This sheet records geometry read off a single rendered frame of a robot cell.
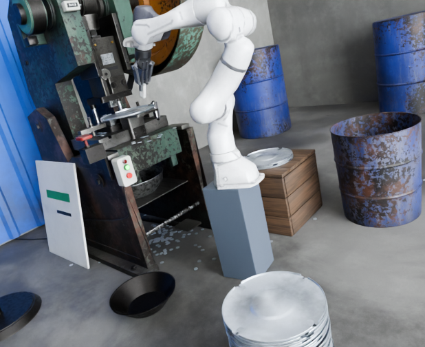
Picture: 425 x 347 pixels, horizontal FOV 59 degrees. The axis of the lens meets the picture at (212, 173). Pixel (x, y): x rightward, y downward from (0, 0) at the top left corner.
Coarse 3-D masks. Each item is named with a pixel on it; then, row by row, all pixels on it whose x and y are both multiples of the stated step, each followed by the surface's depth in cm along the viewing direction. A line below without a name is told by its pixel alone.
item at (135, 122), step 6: (156, 108) 191; (138, 114) 183; (144, 114) 186; (120, 120) 198; (126, 120) 194; (132, 120) 195; (138, 120) 197; (126, 126) 196; (132, 126) 195; (138, 126) 198; (144, 126) 201; (132, 132) 195; (138, 132) 198; (144, 132) 201; (132, 138) 197
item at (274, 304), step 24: (264, 288) 113; (288, 288) 110; (312, 288) 108; (240, 312) 105; (264, 312) 102; (288, 312) 101; (312, 312) 99; (240, 336) 96; (264, 336) 95; (288, 336) 93
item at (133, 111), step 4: (152, 104) 205; (132, 108) 212; (136, 108) 209; (140, 108) 205; (144, 108) 200; (148, 108) 197; (152, 108) 194; (116, 112) 210; (120, 112) 202; (124, 112) 197; (128, 112) 194; (132, 112) 194; (136, 112) 186; (140, 112) 187; (104, 116) 203; (108, 116) 202; (112, 116) 198; (116, 116) 194; (120, 116) 185; (124, 116) 185
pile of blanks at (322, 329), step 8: (320, 320) 96; (328, 320) 101; (312, 328) 95; (320, 328) 96; (328, 328) 102; (232, 336) 101; (304, 336) 94; (312, 336) 94; (320, 336) 97; (328, 336) 100; (232, 344) 102; (240, 344) 98; (248, 344) 96; (256, 344) 94; (264, 344) 93; (272, 344) 92; (280, 344) 92; (288, 344) 92; (296, 344) 93; (304, 344) 94; (312, 344) 95; (320, 344) 97; (328, 344) 101
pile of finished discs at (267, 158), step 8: (256, 152) 224; (264, 152) 220; (272, 152) 217; (280, 152) 214; (288, 152) 210; (256, 160) 209; (264, 160) 206; (272, 160) 203; (280, 160) 200; (288, 160) 201; (264, 168) 199
